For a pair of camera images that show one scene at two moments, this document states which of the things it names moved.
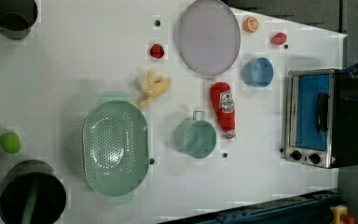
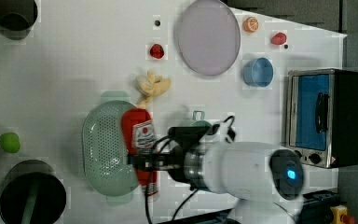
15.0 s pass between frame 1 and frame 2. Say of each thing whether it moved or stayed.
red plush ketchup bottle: moved
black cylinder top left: stayed
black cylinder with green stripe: stayed
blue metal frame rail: stayed
